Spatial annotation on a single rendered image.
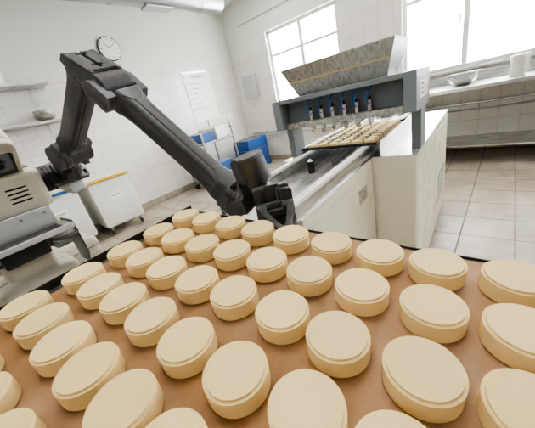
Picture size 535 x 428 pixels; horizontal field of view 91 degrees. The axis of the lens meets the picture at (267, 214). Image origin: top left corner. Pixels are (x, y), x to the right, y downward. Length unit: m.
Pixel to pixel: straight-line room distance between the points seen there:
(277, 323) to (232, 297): 0.06
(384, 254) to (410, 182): 1.10
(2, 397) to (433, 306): 0.35
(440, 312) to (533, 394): 0.07
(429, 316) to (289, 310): 0.11
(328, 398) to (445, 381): 0.07
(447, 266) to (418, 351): 0.11
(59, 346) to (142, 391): 0.11
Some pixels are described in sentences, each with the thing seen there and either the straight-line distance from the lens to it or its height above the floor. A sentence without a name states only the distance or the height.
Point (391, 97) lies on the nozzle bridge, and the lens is 1.42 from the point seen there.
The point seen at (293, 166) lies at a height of 0.88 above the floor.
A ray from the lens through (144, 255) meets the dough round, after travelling 0.42.
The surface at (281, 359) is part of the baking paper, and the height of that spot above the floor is 0.99.
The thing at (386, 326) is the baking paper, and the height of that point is 0.99.
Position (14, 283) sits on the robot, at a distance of 1.17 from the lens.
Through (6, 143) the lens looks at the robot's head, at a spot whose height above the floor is 1.24.
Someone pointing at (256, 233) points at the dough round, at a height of 1.02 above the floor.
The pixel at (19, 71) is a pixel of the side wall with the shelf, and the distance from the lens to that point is 4.67.
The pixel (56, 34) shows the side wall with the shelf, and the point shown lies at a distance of 4.92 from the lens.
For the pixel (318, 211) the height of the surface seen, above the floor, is 0.83.
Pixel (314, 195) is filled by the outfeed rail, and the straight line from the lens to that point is 0.89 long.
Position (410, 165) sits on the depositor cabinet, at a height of 0.79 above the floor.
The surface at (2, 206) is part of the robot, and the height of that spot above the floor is 1.08.
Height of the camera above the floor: 1.19
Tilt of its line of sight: 22 degrees down
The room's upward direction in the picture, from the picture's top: 13 degrees counter-clockwise
